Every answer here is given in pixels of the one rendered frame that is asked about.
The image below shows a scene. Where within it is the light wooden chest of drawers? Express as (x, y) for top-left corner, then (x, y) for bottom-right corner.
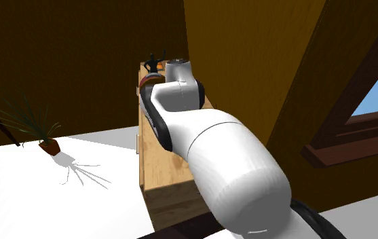
(136, 61), (223, 232)

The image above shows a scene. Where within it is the striped brown bowl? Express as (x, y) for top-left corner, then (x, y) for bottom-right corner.
(138, 72), (166, 98)

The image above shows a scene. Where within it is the black human figure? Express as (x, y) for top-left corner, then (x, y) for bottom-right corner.
(143, 49), (168, 74)

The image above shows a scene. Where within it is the potted green plant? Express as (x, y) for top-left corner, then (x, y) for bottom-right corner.
(0, 93), (62, 158)

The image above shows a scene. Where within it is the dark wooden framed window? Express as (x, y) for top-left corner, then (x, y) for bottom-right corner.
(300, 12), (378, 169)

